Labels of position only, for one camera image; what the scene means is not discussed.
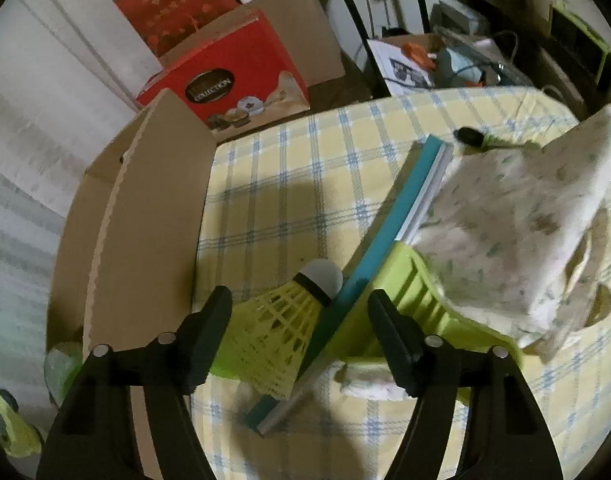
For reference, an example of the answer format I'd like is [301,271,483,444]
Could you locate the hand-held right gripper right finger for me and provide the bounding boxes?
[368,289,583,480]

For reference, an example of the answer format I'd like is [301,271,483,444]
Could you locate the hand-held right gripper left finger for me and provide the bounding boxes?
[35,285,233,480]

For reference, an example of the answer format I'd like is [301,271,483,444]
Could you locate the yellow shuttlecock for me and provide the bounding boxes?
[210,259,345,402]

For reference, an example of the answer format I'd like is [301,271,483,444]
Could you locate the teal book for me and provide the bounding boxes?
[242,134,455,436]

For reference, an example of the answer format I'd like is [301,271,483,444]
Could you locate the printed white cloth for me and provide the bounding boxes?
[413,105,611,366]

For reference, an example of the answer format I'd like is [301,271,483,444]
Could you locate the green snack packet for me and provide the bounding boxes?
[44,341,85,406]

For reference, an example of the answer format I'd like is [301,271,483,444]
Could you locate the black and green pen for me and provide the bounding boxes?
[454,127,541,153]

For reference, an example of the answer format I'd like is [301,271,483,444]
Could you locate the yellow-green item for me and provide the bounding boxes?
[0,377,43,458]

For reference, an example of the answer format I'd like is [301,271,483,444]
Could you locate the red collection gift bag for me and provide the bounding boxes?
[135,10,310,133]

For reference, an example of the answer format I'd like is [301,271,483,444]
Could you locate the box of cluttered items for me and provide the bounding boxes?
[366,37,433,97]

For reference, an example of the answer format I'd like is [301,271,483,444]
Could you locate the blue face mask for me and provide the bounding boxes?
[438,47,489,86]

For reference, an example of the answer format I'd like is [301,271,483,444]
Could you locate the orange toy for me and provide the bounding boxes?
[403,42,436,68]

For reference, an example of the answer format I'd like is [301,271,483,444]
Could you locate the white curtain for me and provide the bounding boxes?
[0,0,166,221]

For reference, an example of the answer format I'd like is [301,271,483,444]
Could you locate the large cardboard box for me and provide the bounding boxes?
[160,0,347,91]

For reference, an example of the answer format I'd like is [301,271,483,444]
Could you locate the grey device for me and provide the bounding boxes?
[430,0,491,36]

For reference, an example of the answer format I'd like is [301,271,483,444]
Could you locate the red paper bag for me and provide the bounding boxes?
[105,0,241,58]

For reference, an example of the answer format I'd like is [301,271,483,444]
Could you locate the green framed box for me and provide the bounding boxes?
[550,2,611,93]

